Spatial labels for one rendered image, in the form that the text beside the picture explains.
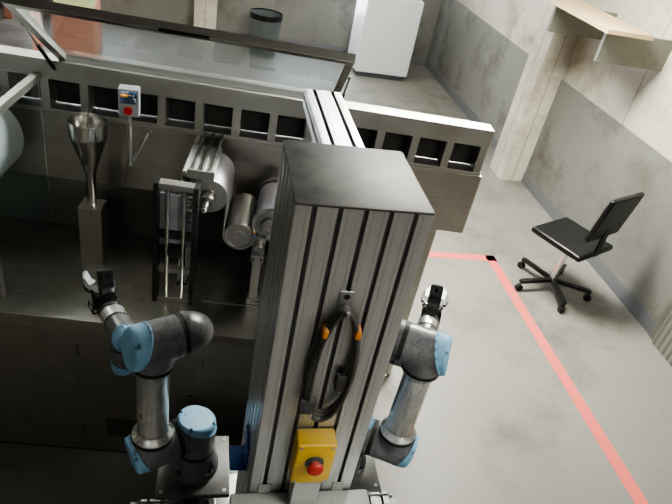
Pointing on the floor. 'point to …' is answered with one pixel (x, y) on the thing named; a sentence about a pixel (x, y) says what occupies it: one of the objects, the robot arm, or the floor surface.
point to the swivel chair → (579, 243)
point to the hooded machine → (384, 37)
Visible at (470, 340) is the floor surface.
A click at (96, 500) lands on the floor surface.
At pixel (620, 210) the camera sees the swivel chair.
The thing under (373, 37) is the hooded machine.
